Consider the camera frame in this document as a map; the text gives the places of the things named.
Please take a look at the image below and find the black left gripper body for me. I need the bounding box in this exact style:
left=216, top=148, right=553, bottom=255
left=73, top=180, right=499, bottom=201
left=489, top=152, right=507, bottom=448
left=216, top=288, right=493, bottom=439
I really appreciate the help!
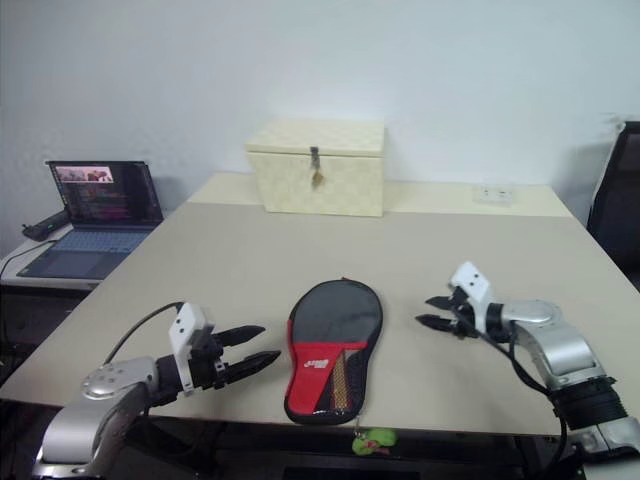
left=188, top=329, right=234, bottom=392

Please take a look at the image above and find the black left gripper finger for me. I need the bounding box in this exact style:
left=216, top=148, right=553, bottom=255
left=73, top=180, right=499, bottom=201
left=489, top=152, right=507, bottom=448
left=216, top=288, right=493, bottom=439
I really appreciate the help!
left=228, top=350, right=283, bottom=384
left=215, top=325, right=267, bottom=349

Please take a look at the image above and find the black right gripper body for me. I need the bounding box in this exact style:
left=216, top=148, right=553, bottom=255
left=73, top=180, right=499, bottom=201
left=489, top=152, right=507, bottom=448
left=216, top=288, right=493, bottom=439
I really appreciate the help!
left=448, top=289, right=479, bottom=339

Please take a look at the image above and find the black red paddle case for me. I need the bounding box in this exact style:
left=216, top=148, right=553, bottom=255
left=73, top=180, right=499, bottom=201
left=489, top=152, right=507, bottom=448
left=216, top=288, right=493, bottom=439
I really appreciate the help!
left=282, top=275, right=386, bottom=427

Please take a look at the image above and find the green keychain charm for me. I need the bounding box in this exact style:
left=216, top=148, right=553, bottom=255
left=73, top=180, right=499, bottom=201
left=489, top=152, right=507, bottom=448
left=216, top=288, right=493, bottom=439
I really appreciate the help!
left=351, top=427, right=399, bottom=458

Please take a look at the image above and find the clear plastic container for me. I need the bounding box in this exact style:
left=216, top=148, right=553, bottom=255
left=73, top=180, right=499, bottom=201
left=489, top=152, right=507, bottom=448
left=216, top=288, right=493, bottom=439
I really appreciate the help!
left=472, top=184, right=517, bottom=207

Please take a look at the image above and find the open grey laptop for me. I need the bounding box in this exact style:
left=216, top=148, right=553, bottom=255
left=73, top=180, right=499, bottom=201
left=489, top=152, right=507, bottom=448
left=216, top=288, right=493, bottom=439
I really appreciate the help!
left=16, top=159, right=167, bottom=281

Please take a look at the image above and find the cream woven storage box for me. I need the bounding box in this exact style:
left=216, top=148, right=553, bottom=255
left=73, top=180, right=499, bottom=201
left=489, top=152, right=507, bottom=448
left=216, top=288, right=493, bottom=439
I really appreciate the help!
left=244, top=117, right=387, bottom=219

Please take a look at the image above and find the black mesh office chair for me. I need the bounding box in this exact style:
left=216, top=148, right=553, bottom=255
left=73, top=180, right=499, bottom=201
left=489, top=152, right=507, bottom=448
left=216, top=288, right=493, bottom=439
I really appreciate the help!
left=586, top=120, right=640, bottom=292

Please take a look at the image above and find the white side table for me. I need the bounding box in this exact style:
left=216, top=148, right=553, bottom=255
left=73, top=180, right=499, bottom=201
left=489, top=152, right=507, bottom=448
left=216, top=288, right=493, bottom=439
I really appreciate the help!
left=0, top=233, right=102, bottom=302

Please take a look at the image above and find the black handheld device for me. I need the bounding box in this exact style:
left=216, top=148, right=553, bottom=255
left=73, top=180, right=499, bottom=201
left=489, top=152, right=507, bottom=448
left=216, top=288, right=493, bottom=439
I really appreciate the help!
left=21, top=208, right=72, bottom=242

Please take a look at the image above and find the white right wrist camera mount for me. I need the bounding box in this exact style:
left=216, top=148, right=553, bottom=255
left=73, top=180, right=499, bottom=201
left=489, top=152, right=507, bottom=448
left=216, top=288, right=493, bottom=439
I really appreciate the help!
left=447, top=260, right=497, bottom=334

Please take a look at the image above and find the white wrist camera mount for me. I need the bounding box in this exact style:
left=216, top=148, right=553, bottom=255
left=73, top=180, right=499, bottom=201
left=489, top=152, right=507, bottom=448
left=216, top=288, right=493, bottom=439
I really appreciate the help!
left=447, top=260, right=497, bottom=334
left=167, top=301, right=217, bottom=397

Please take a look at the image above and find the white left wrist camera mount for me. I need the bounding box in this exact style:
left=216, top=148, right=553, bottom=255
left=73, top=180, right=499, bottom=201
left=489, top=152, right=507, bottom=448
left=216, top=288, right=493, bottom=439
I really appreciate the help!
left=167, top=301, right=217, bottom=397

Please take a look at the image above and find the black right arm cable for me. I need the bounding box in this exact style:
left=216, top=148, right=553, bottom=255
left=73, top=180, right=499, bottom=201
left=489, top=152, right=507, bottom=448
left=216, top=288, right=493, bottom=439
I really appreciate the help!
left=462, top=319, right=572, bottom=480

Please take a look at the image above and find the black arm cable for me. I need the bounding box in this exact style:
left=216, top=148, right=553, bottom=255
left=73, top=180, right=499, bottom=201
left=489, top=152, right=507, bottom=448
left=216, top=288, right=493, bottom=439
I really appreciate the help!
left=104, top=300, right=187, bottom=367
left=462, top=319, right=572, bottom=480

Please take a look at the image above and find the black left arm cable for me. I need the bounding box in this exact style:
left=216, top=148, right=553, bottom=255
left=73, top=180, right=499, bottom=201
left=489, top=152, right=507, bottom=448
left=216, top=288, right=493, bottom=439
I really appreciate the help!
left=104, top=300, right=187, bottom=367

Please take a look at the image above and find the thin black laptop cable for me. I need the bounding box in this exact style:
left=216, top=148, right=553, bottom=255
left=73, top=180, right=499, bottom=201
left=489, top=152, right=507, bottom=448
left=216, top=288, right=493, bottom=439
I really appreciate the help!
left=0, top=239, right=57, bottom=282

